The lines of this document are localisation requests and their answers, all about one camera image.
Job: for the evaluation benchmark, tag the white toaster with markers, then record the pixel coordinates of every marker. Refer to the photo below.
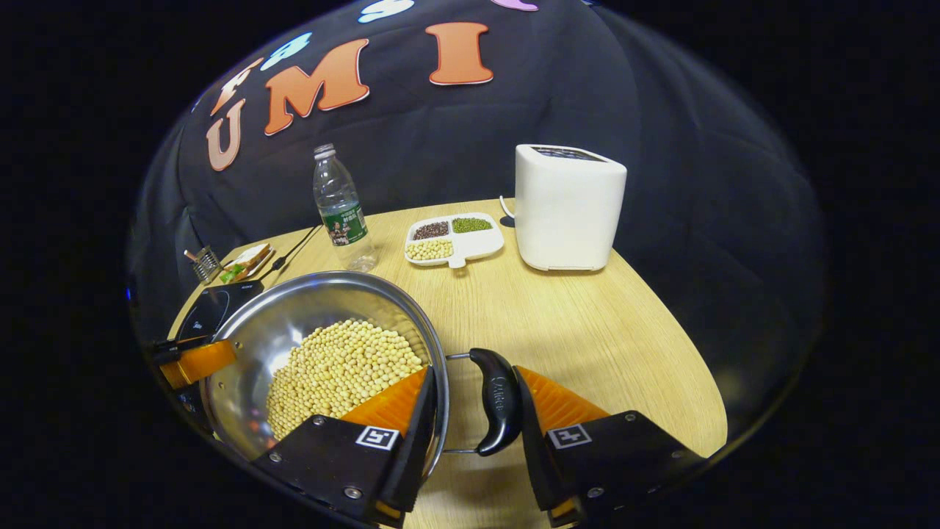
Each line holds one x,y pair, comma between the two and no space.
565,213

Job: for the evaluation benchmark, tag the sandwich on plate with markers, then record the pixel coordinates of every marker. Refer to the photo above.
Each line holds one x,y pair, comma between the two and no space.
246,261

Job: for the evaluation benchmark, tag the clear plastic water bottle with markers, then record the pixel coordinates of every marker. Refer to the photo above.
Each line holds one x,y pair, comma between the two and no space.
345,213

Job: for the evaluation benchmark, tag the white divided bean dish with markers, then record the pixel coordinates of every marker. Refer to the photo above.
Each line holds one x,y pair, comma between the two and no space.
477,242

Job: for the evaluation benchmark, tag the black induction cooktop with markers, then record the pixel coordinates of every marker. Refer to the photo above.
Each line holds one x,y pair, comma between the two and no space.
217,303

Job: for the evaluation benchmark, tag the pile of yellow soybeans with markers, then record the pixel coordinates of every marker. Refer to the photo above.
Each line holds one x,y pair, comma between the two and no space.
338,367

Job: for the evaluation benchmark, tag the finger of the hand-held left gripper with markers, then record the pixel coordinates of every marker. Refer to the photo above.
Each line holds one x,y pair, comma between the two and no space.
198,362

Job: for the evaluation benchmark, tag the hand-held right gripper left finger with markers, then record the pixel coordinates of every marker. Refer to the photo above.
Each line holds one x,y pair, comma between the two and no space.
418,441

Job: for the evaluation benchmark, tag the stainless steel pot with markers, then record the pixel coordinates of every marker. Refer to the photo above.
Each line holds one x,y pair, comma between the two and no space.
294,316

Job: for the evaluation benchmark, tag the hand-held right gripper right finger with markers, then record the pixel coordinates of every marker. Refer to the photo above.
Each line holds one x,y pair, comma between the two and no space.
534,441

